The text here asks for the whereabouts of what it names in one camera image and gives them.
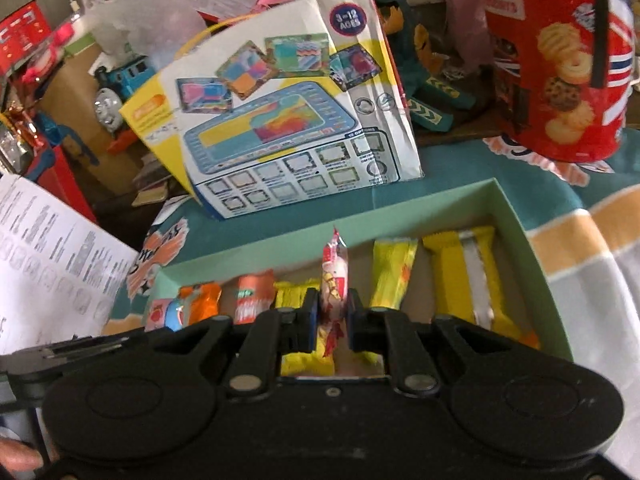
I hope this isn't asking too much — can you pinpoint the blue toy train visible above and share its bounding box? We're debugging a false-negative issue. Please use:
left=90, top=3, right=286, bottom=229
left=92, top=52, right=163, bottom=133

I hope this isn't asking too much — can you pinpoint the pink ribbon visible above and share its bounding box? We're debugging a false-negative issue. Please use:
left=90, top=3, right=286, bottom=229
left=442, top=0, right=490, bottom=67

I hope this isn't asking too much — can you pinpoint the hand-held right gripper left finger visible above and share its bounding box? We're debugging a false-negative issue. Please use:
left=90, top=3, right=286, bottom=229
left=190, top=290, right=322, bottom=397

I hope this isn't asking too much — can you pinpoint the red white snack packet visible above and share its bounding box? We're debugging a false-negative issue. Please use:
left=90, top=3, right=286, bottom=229
left=320, top=227, right=349, bottom=357

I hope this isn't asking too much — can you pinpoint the white yellow toy box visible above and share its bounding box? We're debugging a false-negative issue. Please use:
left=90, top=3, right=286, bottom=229
left=118, top=0, right=426, bottom=221

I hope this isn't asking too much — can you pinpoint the red toy car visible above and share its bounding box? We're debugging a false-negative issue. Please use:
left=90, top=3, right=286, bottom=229
left=20, top=25, right=76, bottom=83

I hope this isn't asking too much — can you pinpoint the red cookie tin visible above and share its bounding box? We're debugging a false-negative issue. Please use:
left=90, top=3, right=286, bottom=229
left=477, top=0, right=636, bottom=163

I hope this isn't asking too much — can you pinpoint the yellow orange snack packet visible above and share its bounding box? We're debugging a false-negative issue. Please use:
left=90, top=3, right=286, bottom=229
left=369, top=237, right=419, bottom=312

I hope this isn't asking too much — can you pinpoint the orange blue snack packet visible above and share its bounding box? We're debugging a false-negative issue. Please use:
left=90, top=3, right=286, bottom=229
left=145, top=282, right=223, bottom=333

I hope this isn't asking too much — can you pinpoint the teal printed tablecloth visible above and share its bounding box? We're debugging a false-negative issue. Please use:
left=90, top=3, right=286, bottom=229
left=100, top=127, right=640, bottom=480

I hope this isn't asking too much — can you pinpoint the red gift box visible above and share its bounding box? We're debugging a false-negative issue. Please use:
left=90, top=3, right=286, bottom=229
left=0, top=0, right=53, bottom=76

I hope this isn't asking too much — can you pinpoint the white instruction sheet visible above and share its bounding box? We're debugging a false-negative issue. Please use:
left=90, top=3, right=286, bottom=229
left=0, top=175, right=138, bottom=356

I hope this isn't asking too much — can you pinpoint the clear plastic bag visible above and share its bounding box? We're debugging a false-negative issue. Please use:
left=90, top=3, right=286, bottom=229
left=80, top=0, right=206, bottom=61

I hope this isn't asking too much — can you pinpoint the light green cardboard box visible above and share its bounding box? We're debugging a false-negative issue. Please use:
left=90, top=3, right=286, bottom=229
left=100, top=177, right=573, bottom=378

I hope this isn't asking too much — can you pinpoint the teal dinosaur toy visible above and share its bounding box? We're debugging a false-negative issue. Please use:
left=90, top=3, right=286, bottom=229
left=360, top=0, right=476, bottom=133

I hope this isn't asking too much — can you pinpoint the person's left hand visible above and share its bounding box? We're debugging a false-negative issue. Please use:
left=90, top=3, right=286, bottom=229
left=0, top=437, right=44, bottom=472

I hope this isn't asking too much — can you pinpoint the plain yellow snack packet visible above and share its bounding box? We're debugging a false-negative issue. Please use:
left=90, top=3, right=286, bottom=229
left=274, top=280, right=337, bottom=378

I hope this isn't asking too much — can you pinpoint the yellow white snack packet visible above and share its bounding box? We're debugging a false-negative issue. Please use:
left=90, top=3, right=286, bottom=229
left=422, top=226, right=542, bottom=352

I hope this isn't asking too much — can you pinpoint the brown cardboard box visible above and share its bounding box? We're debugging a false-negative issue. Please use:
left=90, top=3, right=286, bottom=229
left=40, top=42, right=166, bottom=196

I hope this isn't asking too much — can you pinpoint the red plastic bin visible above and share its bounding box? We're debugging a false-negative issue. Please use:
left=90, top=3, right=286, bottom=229
left=25, top=145, right=98, bottom=226

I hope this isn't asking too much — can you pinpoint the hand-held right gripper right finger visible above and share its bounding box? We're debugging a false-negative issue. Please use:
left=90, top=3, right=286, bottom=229
left=348, top=290, right=501, bottom=397

